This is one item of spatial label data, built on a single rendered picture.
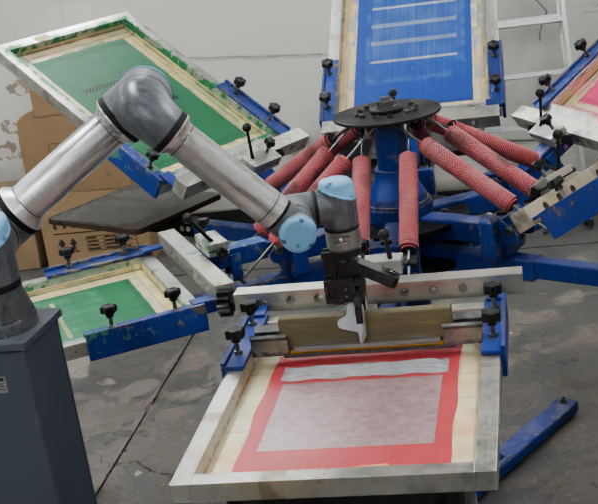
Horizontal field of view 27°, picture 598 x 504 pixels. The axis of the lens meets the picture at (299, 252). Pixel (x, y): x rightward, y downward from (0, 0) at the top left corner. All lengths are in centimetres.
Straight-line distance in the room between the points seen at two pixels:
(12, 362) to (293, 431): 57
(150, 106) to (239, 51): 448
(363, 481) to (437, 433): 25
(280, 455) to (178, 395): 272
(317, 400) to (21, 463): 61
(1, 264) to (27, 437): 36
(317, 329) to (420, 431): 44
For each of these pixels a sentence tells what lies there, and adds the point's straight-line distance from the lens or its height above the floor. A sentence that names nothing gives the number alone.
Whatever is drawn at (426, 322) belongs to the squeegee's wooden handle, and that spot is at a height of 103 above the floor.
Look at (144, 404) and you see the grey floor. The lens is 509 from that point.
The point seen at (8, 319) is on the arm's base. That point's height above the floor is 123.
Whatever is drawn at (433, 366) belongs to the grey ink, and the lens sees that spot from 267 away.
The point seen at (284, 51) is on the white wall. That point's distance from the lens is 686.
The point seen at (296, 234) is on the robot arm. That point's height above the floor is 131.
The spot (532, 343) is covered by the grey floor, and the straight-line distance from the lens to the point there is 515.
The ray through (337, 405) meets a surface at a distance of 256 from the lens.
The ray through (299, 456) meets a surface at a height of 96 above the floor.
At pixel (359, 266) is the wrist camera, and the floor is 117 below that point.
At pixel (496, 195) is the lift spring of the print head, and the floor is 112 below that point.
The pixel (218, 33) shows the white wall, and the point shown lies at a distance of 691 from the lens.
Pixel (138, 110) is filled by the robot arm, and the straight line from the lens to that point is 244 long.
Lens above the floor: 205
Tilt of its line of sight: 18 degrees down
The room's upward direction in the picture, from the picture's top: 8 degrees counter-clockwise
